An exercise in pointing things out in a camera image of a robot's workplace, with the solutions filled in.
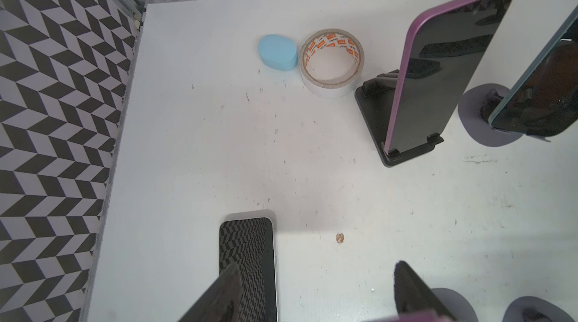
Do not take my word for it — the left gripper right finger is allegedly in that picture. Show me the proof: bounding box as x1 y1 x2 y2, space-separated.
394 261 456 321

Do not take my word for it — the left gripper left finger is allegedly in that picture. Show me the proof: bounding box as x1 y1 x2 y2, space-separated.
179 263 242 322

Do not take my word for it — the patterned screen phone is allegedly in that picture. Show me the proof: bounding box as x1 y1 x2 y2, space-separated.
219 217 278 321

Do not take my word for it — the black phone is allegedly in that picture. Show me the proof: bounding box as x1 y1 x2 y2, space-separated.
480 10 577 139
369 310 452 322
383 0 512 156

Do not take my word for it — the grey stand front left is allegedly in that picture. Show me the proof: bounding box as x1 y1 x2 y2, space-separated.
432 288 479 322

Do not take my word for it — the black stand back left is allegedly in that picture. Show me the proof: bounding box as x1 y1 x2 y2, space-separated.
355 70 444 168

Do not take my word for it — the grey round stand back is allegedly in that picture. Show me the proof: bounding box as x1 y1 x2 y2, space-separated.
458 83 523 147

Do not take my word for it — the light blue round disc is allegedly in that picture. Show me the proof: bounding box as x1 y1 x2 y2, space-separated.
257 34 298 71

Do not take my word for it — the pink ring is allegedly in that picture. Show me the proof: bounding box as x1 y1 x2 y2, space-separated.
297 27 365 100

